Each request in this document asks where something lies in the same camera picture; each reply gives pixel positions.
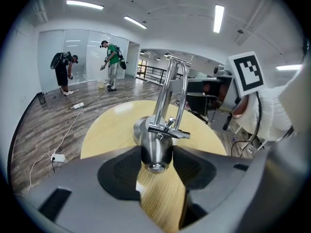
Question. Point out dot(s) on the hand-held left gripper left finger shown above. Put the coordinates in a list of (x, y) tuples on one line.
[(85, 183)]

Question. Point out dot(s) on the black floor stand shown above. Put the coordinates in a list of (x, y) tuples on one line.
[(41, 98)]

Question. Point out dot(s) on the chrome desk lamp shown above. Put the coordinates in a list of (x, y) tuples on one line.
[(156, 147)]

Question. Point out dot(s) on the ceiling light bar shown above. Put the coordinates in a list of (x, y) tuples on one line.
[(85, 4), (218, 18), (135, 22), (289, 67)]

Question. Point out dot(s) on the white power strip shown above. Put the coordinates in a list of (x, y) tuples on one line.
[(58, 157), (78, 105)]

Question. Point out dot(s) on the black metal railing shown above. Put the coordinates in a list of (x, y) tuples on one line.
[(155, 73)]

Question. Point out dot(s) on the white door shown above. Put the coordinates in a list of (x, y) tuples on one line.
[(132, 59)]

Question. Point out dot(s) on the frosted glass partition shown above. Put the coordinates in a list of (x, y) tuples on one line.
[(82, 54)]

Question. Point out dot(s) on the clear plastic bucket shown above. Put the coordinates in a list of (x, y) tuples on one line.
[(101, 84)]

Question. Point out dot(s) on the round wooden table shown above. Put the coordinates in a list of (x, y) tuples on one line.
[(111, 130)]

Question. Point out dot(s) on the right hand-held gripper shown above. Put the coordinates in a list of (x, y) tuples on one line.
[(247, 71)]

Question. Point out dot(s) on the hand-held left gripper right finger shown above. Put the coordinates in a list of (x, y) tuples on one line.
[(218, 178)]

